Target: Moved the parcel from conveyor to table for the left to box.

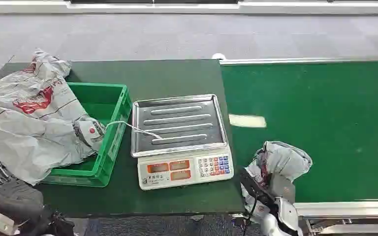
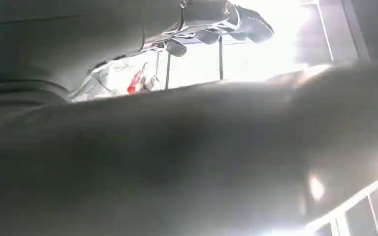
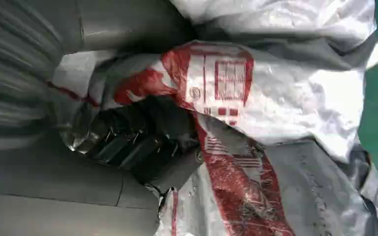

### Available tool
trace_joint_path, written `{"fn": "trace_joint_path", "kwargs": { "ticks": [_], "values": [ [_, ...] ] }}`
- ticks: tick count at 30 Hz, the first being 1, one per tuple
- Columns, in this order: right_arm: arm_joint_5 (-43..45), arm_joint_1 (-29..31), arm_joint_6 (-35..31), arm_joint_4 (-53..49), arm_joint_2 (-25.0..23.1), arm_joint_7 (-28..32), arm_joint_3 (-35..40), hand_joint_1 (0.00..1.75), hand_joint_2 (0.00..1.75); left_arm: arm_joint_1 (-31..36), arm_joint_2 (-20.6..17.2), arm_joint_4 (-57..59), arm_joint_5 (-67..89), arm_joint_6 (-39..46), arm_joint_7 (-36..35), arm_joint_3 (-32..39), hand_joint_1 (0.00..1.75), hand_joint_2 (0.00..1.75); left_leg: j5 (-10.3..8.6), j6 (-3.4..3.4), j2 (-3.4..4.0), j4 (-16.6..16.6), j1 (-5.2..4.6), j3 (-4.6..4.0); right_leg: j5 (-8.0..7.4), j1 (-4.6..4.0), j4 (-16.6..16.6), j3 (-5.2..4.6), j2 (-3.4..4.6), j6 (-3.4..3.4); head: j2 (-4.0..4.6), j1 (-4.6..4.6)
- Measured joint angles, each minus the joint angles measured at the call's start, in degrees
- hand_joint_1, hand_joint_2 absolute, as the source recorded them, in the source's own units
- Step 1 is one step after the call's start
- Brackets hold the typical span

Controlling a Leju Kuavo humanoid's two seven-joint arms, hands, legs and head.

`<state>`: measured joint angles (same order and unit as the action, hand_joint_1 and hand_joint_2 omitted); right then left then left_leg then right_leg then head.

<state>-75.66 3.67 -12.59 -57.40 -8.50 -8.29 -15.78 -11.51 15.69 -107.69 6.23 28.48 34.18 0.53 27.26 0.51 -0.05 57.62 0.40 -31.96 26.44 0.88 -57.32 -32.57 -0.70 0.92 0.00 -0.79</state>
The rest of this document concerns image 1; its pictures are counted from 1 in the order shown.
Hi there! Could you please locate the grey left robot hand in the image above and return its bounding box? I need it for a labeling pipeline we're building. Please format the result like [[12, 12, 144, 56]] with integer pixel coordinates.
[[0, 149, 44, 223]]

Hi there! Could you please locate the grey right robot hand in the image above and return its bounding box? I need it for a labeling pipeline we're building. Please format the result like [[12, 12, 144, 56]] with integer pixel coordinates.
[[239, 167, 296, 213]]

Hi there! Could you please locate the large grey parcel bag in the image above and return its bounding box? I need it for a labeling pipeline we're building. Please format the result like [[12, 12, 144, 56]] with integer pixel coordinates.
[[0, 100, 102, 186]]

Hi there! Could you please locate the pale label sticker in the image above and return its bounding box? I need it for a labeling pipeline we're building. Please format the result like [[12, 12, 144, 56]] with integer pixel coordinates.
[[228, 114, 267, 129]]

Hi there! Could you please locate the green conveyor belt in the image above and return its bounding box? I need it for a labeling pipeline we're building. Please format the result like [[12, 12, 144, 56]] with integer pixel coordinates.
[[220, 60, 378, 204]]

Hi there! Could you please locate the small grey parcel bag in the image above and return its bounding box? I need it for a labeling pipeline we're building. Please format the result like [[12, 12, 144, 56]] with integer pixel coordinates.
[[73, 115, 107, 152]]

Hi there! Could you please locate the crumpled grey red-print parcel bag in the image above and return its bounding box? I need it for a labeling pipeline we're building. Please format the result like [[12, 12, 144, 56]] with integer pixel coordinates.
[[0, 48, 89, 122]]

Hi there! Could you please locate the white electronic scale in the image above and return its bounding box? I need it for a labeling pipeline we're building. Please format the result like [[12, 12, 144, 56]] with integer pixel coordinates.
[[130, 94, 235, 191]]

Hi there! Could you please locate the green plastic crate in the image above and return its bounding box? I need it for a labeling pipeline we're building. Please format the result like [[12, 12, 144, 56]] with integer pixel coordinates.
[[41, 82, 133, 188]]

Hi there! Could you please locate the dark green table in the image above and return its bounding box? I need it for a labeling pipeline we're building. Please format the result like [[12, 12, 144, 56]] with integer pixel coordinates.
[[0, 59, 246, 218]]

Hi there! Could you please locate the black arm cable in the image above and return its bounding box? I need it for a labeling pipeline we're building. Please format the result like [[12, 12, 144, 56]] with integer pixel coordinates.
[[242, 195, 259, 236]]

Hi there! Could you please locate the silver conveyor frame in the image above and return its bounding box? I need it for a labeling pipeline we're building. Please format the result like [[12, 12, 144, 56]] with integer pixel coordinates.
[[220, 57, 378, 236]]

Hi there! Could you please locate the white thin cable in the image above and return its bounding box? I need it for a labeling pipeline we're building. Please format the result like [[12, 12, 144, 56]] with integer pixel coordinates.
[[105, 120, 163, 140]]

